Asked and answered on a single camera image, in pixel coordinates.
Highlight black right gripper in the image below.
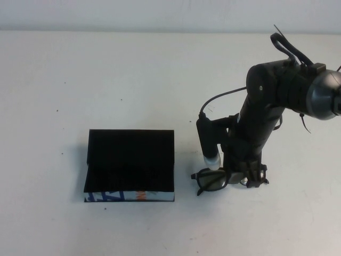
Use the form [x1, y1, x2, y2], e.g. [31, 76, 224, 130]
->
[225, 138, 269, 189]

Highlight black-framed glasses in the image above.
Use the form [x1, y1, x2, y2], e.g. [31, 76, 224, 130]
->
[190, 167, 269, 197]

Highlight black glasses case printed side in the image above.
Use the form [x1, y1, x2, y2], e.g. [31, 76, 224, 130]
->
[84, 129, 176, 203]

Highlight black zip tie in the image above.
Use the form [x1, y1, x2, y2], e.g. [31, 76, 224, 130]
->
[299, 113, 312, 134]
[273, 24, 288, 37]

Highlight right wrist camera black silver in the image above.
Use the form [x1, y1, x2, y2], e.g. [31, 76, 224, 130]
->
[196, 113, 222, 170]

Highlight black right camera mount bracket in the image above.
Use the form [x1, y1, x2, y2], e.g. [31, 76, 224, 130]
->
[210, 114, 240, 129]

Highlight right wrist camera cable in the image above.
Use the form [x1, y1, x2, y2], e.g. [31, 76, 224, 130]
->
[199, 86, 248, 118]

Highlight black right arm cable harness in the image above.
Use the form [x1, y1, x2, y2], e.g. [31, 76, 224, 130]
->
[270, 25, 326, 71]

